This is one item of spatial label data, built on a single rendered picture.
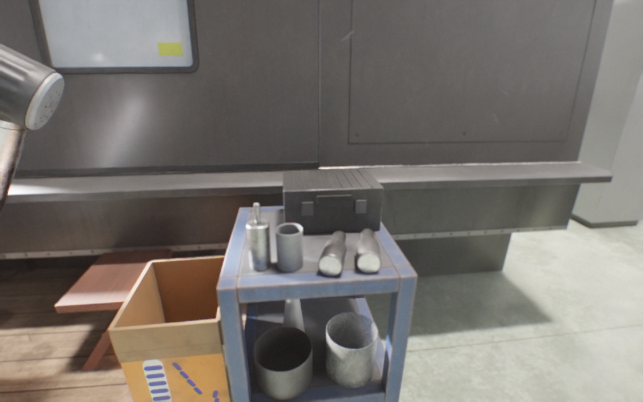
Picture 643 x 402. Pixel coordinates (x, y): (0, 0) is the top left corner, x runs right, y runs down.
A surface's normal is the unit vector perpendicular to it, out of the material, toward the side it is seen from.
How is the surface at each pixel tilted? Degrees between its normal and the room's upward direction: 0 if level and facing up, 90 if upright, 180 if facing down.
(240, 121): 86
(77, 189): 31
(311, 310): 0
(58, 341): 0
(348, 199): 90
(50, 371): 0
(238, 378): 90
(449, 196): 90
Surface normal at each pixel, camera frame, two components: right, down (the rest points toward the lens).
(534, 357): 0.01, -0.93
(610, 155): -0.99, 0.04
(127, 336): 0.15, 0.37
